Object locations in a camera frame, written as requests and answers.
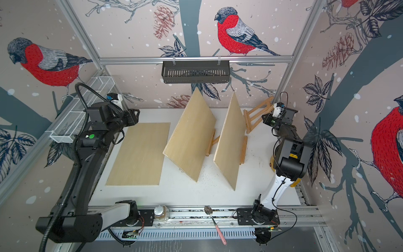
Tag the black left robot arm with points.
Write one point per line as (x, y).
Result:
(69, 221)

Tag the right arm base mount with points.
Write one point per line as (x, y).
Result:
(247, 216)

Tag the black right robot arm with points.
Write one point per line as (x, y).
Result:
(288, 164)

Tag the wooden easel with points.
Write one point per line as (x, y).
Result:
(243, 150)
(253, 117)
(214, 140)

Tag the black hanging basket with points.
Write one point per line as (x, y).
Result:
(193, 72)

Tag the small circuit board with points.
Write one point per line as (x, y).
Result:
(133, 234)

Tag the small glass jar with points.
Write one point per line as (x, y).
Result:
(161, 213)

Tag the plywood board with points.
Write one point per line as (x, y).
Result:
(228, 153)
(191, 137)
(140, 158)

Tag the spoon with pink handle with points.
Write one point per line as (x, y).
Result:
(208, 210)

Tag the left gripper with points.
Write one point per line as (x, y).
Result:
(133, 118)

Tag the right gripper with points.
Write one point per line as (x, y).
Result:
(267, 120)

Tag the white wire mesh basket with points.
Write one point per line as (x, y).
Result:
(71, 124)

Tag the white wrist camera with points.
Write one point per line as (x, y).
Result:
(278, 109)
(116, 99)

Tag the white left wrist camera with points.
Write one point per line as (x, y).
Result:
(116, 99)

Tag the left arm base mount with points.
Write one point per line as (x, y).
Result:
(140, 218)

